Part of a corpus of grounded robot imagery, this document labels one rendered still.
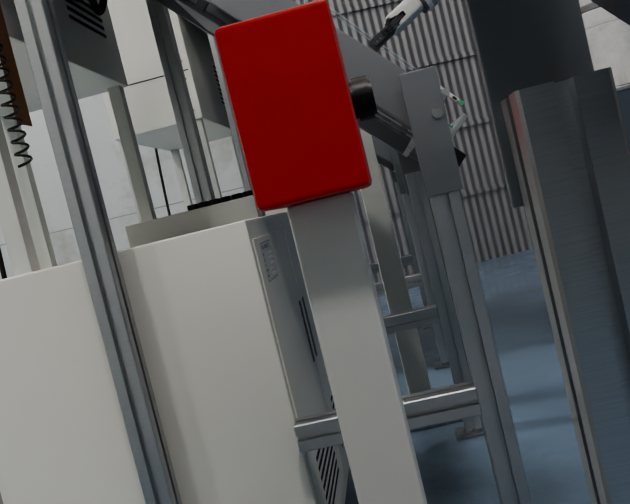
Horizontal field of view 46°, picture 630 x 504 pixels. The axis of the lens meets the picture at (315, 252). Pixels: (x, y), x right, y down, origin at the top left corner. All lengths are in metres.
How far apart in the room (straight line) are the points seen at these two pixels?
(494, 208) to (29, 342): 4.26
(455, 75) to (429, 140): 4.17
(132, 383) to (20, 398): 0.20
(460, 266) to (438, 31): 4.24
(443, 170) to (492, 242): 4.16
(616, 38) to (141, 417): 1.24
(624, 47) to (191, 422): 1.19
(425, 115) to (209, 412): 0.53
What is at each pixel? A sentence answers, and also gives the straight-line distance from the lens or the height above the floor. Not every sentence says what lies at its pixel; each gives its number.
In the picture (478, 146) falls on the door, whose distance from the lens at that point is 5.17.
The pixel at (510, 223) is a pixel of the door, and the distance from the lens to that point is 5.22.
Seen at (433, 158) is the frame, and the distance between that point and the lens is 1.03.
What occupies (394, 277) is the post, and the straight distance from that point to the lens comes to 1.99.
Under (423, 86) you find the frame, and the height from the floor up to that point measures 0.74.
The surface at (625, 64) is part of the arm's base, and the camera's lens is 1.77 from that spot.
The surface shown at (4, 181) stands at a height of 0.76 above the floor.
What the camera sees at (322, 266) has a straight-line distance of 0.68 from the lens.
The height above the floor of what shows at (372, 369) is 0.46.
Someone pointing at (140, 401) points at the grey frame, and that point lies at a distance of 1.13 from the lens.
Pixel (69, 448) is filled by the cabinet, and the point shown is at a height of 0.35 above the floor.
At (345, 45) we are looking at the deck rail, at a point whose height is 0.82.
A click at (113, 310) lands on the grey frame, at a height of 0.54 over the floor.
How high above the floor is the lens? 0.61
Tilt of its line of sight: 3 degrees down
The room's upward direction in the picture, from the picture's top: 14 degrees counter-clockwise
